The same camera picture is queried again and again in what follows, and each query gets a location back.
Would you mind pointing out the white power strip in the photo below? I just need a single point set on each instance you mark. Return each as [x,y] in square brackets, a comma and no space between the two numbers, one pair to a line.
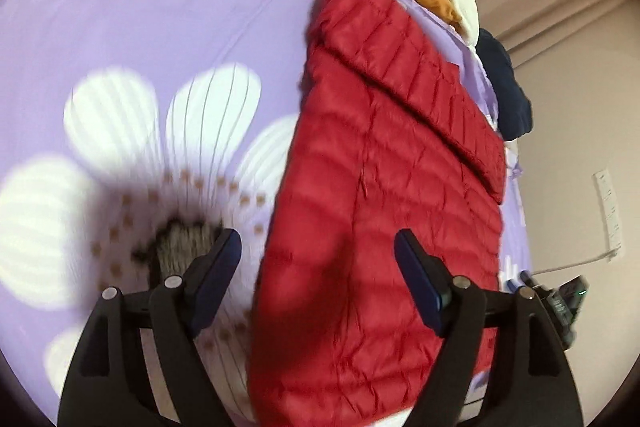
[608,214]

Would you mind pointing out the purple floral bedsheet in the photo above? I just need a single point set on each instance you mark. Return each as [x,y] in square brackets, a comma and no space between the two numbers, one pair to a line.
[150,7]

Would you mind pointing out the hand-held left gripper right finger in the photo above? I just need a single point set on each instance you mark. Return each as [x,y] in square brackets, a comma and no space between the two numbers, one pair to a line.
[417,277]

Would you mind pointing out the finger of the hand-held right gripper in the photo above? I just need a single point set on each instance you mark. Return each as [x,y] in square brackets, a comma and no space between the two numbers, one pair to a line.
[526,278]
[512,285]

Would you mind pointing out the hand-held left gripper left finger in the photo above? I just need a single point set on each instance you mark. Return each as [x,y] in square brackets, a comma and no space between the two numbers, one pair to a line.
[220,272]

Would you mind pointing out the red down jacket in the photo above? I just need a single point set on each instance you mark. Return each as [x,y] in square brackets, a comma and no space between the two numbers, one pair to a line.
[380,187]

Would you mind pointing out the navy garment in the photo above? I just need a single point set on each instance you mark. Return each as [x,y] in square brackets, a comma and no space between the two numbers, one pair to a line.
[507,82]

